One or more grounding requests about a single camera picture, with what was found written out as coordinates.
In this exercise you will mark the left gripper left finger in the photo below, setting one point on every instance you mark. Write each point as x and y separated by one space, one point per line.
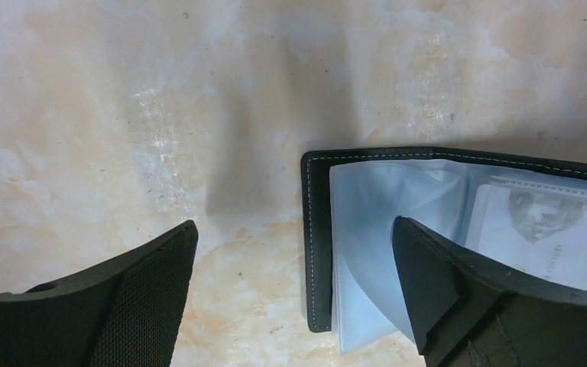
125 311

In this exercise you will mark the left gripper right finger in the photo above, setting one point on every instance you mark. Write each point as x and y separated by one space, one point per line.
468 310

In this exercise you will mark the black leather card holder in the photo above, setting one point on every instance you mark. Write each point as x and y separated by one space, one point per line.
527 213

